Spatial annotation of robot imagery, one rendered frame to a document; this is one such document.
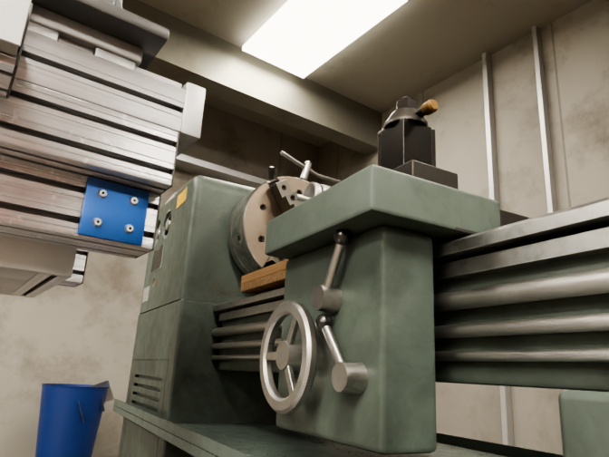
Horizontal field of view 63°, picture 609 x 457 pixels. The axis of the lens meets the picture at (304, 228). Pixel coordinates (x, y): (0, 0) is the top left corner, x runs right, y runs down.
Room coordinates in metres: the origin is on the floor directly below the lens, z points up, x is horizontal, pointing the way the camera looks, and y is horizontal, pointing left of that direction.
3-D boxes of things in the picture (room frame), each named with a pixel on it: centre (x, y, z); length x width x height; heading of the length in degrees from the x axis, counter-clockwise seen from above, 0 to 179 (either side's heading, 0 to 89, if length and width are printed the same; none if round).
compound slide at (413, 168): (0.84, -0.16, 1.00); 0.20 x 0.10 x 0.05; 28
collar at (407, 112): (0.82, -0.18, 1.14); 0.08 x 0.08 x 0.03
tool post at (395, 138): (0.83, -0.18, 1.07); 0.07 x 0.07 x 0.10; 28
